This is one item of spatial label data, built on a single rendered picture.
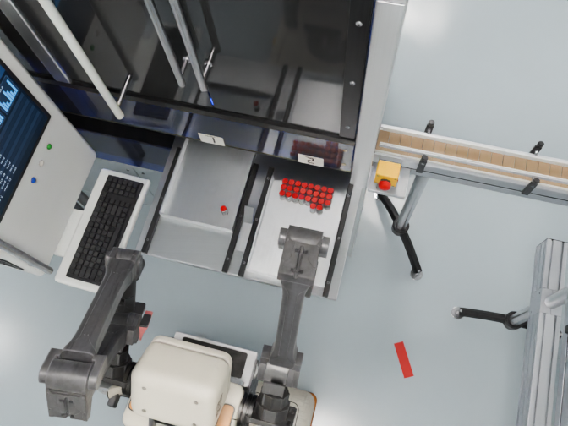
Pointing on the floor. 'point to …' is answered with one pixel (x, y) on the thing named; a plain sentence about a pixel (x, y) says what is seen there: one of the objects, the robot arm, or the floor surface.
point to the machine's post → (374, 93)
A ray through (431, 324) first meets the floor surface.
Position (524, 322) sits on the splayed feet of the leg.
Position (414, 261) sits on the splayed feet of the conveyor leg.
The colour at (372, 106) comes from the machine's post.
